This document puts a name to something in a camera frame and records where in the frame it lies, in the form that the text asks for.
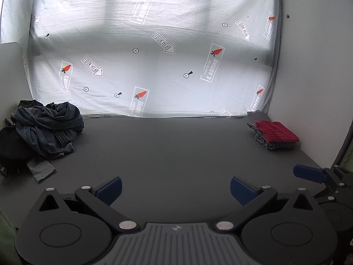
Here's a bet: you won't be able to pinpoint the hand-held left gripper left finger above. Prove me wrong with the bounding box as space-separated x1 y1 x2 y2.
33 176 138 232

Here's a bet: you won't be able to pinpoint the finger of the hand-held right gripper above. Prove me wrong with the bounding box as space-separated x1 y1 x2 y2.
293 164 346 187

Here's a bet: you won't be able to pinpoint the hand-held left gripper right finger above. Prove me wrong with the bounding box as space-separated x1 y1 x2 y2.
214 176 320 232

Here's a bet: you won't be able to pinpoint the blue denim jeans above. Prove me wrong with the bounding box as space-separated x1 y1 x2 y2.
10 99 84 161

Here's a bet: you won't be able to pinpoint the grey garment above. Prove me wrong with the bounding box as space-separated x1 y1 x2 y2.
26 157 56 184

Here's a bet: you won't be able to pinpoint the black garment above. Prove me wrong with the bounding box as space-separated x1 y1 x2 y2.
0 126 31 178

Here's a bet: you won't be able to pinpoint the carrot printed white sheet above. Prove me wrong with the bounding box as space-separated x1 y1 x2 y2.
23 0 283 119

